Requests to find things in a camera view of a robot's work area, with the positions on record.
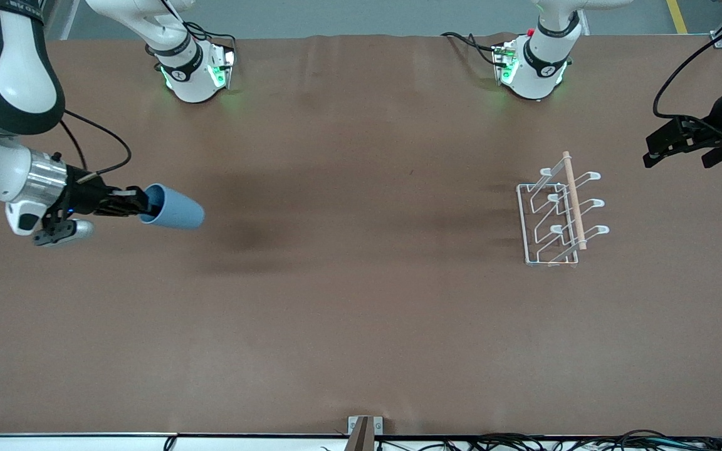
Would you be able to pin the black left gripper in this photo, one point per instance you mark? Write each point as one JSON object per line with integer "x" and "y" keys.
{"x": 714, "y": 127}

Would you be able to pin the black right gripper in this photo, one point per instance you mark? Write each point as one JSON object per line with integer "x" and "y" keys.
{"x": 84, "y": 193}

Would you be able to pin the blue plastic cup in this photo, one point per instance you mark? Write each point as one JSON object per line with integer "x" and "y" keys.
{"x": 179, "y": 212}

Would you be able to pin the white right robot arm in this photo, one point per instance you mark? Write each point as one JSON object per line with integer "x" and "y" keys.
{"x": 4, "y": 81}

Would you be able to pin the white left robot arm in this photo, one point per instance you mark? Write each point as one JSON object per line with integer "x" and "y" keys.
{"x": 533, "y": 78}

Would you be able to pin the brown table cover mat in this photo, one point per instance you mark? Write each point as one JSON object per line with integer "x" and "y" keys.
{"x": 361, "y": 313}

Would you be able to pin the metal bracket with brown post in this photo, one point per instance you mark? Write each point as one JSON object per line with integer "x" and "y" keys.
{"x": 364, "y": 432}

